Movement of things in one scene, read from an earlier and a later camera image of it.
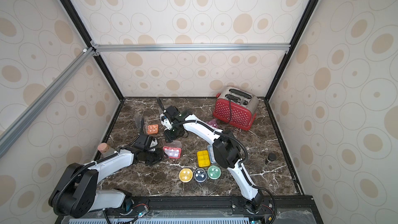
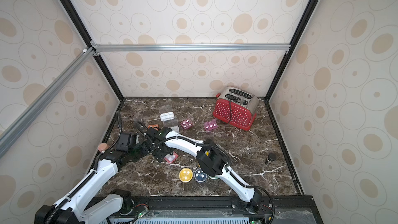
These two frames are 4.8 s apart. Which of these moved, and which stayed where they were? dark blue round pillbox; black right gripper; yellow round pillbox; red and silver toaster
Moved: black right gripper
Stayed: yellow round pillbox; red and silver toaster; dark blue round pillbox
